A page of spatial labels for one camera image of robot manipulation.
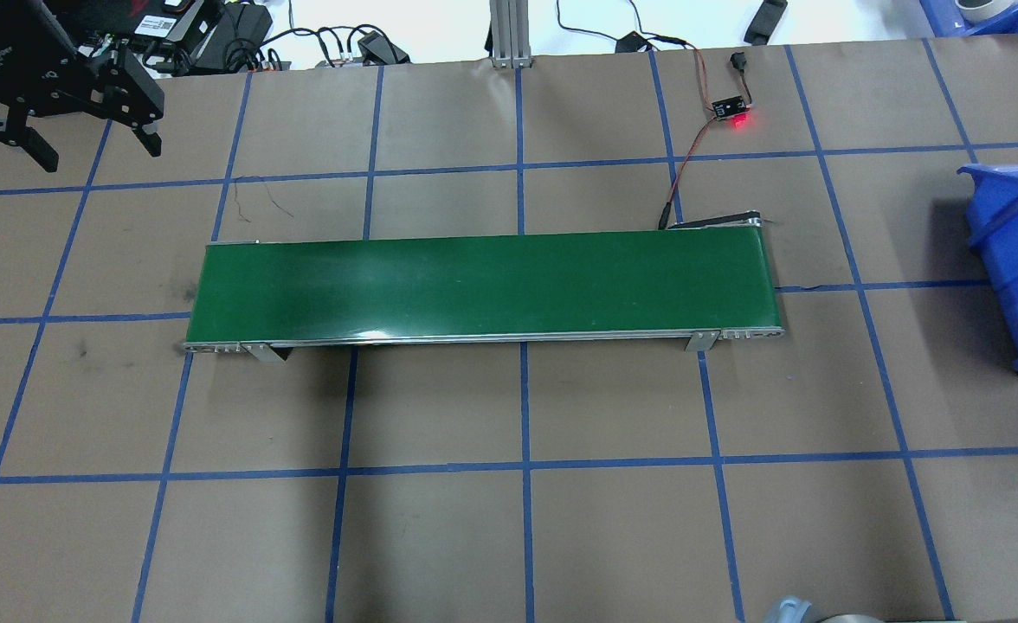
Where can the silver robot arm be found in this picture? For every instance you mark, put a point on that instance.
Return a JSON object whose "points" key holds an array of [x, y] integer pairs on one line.
{"points": [[790, 610]]}

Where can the black computer box red logo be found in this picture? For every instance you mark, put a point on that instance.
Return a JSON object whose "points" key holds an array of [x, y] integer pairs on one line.
{"points": [[171, 22]]}

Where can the black power adapter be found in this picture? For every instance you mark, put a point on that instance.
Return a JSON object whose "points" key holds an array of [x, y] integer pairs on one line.
{"points": [[245, 26], [764, 22], [379, 48]]}

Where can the small terminal connector board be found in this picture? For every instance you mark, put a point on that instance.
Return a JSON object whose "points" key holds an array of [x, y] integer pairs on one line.
{"points": [[267, 61]]}

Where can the white side table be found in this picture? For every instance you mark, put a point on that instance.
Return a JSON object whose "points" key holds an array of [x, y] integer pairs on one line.
{"points": [[440, 26]]}

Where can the green conveyor belt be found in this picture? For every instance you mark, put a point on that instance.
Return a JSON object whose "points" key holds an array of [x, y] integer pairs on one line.
{"points": [[474, 285]]}

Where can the small black LED circuit board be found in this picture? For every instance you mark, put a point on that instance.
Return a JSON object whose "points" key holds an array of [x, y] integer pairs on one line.
{"points": [[728, 109]]}

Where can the white printed mug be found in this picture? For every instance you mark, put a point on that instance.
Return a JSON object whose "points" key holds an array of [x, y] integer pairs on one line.
{"points": [[976, 10]]}

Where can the blue plastic bin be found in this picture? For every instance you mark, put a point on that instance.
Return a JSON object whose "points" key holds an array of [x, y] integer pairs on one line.
{"points": [[1011, 260]]}

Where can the aluminium profile post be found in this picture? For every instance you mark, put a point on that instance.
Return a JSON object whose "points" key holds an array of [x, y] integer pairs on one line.
{"points": [[509, 35]]}

